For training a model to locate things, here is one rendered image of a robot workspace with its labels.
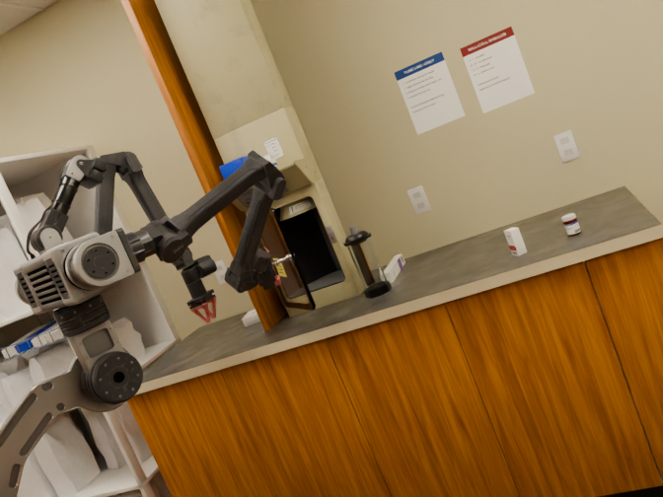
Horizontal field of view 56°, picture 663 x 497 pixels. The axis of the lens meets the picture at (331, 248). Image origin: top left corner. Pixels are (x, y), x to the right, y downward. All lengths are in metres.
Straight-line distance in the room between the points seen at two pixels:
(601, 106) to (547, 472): 1.38
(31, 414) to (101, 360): 0.23
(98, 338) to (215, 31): 1.23
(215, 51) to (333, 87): 0.56
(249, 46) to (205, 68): 0.20
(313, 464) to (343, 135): 1.37
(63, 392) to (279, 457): 0.94
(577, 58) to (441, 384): 1.35
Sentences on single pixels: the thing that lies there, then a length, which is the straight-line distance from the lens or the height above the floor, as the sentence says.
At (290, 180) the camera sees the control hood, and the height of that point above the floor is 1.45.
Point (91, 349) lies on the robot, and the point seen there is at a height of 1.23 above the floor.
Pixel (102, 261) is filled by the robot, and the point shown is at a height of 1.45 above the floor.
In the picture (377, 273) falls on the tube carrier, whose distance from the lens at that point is 2.31.
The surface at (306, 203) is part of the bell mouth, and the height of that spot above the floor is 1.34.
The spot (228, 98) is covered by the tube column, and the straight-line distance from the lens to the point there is 2.50.
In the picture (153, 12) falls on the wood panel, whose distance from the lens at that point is 2.71.
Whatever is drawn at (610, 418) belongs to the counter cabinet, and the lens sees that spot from 2.27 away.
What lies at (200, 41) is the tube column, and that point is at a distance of 2.54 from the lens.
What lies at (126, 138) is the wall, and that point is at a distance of 3.25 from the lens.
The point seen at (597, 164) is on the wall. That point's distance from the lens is 2.72.
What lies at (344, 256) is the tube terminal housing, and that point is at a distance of 2.43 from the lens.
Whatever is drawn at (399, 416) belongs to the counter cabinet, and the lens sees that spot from 2.32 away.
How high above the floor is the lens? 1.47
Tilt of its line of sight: 8 degrees down
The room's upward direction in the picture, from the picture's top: 22 degrees counter-clockwise
